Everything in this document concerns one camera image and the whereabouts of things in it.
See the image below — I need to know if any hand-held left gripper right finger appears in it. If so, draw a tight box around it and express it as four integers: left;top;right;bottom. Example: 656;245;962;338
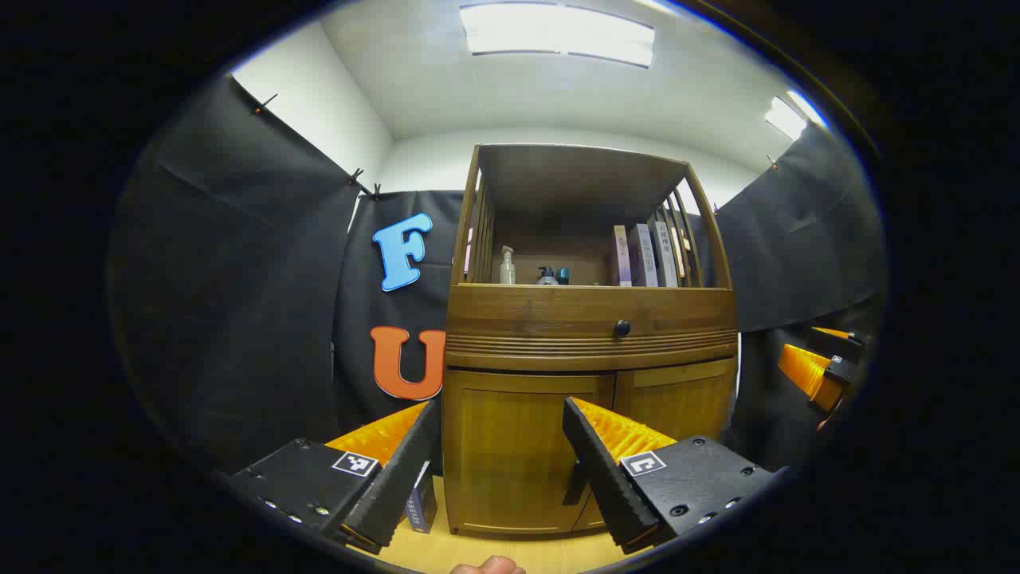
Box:
562;396;775;555

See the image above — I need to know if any black backdrop cloth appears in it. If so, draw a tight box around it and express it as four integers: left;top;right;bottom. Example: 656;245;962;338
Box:
108;73;889;479

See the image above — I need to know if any large ceiling light panel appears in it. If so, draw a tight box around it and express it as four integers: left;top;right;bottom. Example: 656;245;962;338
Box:
460;2;656;69

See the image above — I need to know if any grey upright book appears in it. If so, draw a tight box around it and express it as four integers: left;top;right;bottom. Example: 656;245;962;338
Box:
649;219;680;288

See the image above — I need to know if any wooden double-door shoe cabinet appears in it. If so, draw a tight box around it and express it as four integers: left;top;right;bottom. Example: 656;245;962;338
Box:
442;143;740;537

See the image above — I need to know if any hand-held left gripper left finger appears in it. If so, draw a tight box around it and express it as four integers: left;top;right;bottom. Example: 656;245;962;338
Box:
229;396;444;555

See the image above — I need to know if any pink upright book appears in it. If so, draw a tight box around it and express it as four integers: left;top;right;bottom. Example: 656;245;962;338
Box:
612;225;633;288

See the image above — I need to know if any small ceiling light panel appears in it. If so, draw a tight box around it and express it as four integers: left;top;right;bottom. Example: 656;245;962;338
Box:
765;89;826;141

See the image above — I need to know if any wooden shoe cabinet door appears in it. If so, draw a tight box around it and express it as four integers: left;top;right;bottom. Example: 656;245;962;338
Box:
444;371;616;533
572;359;736;532

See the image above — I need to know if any blue hardcover book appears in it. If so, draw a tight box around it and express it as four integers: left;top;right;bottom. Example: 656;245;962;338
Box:
405;461;438;534

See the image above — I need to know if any mauve upright book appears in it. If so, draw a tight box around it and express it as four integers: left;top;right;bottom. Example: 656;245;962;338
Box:
628;223;659;288

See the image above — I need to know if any wooden cabinet drawer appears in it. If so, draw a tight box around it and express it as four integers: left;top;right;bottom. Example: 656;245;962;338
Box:
446;285;738;370

